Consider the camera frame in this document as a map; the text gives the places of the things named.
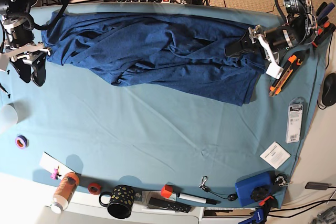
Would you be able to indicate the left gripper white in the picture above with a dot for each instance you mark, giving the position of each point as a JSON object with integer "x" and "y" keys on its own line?
{"x": 249, "y": 43}

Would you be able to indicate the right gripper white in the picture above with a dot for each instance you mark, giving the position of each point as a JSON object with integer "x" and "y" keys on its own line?
{"x": 38, "y": 64}

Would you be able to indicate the dark blue t-shirt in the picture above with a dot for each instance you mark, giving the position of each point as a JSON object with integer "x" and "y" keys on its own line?
{"x": 185, "y": 53}

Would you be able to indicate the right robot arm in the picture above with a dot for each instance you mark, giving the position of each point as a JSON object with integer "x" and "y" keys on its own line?
{"x": 18, "y": 47}

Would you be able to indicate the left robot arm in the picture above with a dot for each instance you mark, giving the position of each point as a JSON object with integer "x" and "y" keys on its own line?
{"x": 299, "y": 27}

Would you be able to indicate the translucent plastic cup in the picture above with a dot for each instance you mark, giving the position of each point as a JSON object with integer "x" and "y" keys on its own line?
{"x": 8, "y": 118}

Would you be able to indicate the orange black utility knife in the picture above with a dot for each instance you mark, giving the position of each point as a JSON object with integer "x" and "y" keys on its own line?
{"x": 291, "y": 66}

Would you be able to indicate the purple tape roll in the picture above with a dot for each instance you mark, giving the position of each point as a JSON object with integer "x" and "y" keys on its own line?
{"x": 21, "y": 142}

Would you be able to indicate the packaged bit set blister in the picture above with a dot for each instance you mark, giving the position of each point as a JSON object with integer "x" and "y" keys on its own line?
{"x": 294, "y": 120}

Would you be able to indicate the black computer mouse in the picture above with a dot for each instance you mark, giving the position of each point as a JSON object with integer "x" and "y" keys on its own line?
{"x": 329, "y": 90}

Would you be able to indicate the white paper card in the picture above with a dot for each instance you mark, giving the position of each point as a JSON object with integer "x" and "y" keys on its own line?
{"x": 48, "y": 163}

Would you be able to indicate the pink small clip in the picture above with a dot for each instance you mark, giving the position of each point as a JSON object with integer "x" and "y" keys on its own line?
{"x": 55, "y": 175}

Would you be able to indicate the white square paper leaflet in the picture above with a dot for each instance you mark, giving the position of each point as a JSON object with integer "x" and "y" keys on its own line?
{"x": 275, "y": 155}

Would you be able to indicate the orange plastic bottle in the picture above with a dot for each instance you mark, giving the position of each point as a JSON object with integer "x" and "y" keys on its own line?
{"x": 64, "y": 192}

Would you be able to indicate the red tape roll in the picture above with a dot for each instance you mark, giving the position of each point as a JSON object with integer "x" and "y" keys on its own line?
{"x": 94, "y": 188}

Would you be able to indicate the blue plastic case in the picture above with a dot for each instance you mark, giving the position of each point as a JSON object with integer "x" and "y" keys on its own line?
{"x": 256, "y": 188}

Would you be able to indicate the blue orange clamp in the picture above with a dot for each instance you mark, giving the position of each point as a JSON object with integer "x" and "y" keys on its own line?
{"x": 261, "y": 213}

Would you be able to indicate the black power adapter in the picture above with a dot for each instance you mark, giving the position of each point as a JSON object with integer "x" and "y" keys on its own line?
{"x": 317, "y": 186}

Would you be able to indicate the white black marker pen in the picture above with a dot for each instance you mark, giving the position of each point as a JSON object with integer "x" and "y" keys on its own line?
{"x": 197, "y": 199}

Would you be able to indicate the black mug gold pattern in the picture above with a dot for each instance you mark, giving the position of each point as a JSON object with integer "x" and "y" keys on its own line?
{"x": 121, "y": 201}

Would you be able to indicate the red orange cube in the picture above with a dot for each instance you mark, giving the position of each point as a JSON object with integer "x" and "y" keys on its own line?
{"x": 167, "y": 191}

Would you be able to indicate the black remote control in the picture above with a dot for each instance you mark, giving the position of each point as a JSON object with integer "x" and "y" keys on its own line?
{"x": 169, "y": 205}

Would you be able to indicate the carabiner with black lanyard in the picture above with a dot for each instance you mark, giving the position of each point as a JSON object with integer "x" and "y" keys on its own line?
{"x": 202, "y": 186}

